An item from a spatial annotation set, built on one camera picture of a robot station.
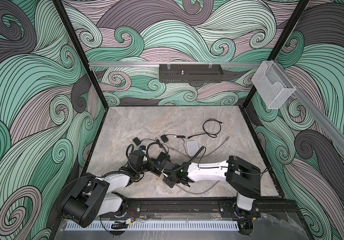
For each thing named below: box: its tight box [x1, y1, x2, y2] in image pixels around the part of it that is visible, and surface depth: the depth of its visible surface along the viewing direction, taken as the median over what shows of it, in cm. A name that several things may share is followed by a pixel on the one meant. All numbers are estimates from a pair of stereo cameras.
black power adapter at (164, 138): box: [160, 134, 169, 144], surface depth 102 cm
